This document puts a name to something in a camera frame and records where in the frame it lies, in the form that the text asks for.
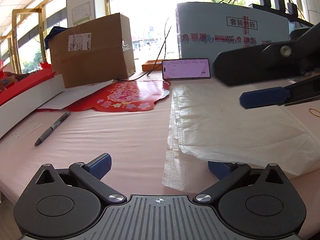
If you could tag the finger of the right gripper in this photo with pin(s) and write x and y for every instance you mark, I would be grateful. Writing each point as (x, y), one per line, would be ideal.
(296, 93)
(266, 62)

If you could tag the smartphone with lit screen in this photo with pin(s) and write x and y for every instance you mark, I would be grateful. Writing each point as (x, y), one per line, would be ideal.
(181, 69)

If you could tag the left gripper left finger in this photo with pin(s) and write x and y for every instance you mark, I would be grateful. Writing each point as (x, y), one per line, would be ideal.
(65, 203)

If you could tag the large light blue box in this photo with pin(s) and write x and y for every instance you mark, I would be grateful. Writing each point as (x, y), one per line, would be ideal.
(206, 29)

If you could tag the white and red flat box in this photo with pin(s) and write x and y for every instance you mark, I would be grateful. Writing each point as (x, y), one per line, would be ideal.
(17, 108)

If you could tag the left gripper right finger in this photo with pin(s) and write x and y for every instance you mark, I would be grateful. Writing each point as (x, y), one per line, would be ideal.
(256, 203)

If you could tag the white air conditioner unit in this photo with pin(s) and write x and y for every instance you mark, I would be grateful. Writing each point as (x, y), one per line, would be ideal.
(311, 10)

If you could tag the orange flat box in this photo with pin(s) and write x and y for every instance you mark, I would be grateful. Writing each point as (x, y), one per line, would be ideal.
(152, 65)

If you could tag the grey pen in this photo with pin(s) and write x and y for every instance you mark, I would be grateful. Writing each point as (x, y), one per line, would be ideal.
(54, 126)

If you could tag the white nonwoven shopping bag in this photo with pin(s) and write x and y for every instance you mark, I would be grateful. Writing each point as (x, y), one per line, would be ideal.
(207, 123)

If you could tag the white paper sheet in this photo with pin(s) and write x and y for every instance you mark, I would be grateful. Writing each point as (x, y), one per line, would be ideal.
(72, 95)

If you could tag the red paper decoration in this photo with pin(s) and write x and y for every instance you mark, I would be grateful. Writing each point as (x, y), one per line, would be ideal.
(124, 96)

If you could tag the black power adapter right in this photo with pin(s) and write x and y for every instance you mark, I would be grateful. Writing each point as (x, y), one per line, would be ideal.
(292, 9)

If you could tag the black power adapter middle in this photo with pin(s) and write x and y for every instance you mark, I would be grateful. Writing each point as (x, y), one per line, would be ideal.
(280, 5)

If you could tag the sealed brown cardboard box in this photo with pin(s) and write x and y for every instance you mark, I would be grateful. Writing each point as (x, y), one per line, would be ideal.
(95, 51)

